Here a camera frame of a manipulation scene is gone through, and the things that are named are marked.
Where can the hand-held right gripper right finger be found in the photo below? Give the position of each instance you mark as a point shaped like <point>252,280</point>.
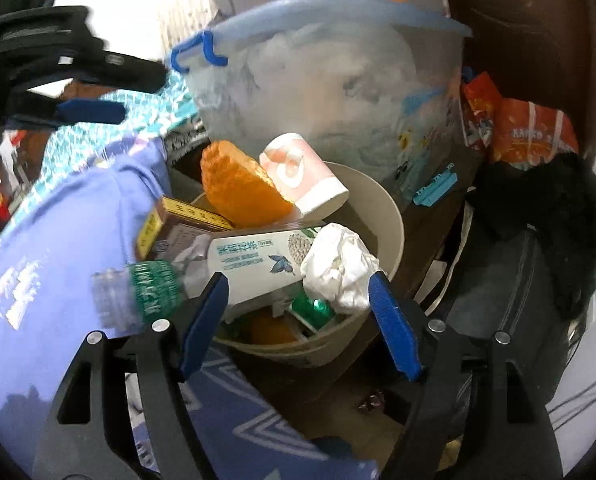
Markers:
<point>393,320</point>

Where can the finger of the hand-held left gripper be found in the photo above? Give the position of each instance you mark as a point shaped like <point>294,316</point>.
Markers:
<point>133,74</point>
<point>88,111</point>

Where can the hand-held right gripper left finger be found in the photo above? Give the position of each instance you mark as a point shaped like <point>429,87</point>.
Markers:
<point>205,320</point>

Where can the clear plastic bottle green label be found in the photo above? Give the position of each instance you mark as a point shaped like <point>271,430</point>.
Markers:
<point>148,290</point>

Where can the white tissue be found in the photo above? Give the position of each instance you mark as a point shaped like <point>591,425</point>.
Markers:
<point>338,265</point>

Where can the green foil wrapper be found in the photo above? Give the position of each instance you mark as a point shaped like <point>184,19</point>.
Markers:
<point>314,311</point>

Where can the white box teal print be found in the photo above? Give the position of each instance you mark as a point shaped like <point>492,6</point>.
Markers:
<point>258,260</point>

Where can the yellow brown small box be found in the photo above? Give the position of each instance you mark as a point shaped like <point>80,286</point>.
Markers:
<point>178,225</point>

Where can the beige trash bin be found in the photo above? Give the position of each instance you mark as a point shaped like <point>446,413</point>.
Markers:
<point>378,210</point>

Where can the orange peel half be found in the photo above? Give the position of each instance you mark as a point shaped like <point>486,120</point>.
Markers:
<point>238,185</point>

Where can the pink paper cup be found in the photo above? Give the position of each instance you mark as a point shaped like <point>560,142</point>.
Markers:
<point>303,175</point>

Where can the teal patterned blanket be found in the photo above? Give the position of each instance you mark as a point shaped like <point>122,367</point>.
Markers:
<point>128,120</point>

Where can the beige patterned curtain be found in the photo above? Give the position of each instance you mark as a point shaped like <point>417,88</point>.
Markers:
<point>188,5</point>

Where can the black bag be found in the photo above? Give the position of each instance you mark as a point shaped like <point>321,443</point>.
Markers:
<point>508,300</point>

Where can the blue plastic clip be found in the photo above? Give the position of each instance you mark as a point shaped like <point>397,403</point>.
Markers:
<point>435,185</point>

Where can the blue printed blanket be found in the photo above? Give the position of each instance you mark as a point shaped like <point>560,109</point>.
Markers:
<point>53,260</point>

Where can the black cloth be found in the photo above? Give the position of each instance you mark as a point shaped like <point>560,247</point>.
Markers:
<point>543,210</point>

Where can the clear storage box blue lid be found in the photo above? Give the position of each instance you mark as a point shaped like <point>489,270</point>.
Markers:
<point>328,85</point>

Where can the orange snack packet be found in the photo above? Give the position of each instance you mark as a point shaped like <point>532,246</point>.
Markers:
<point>533,135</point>
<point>478,110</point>

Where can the brown wooden furniture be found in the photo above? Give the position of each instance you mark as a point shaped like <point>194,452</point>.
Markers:
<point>528,25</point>

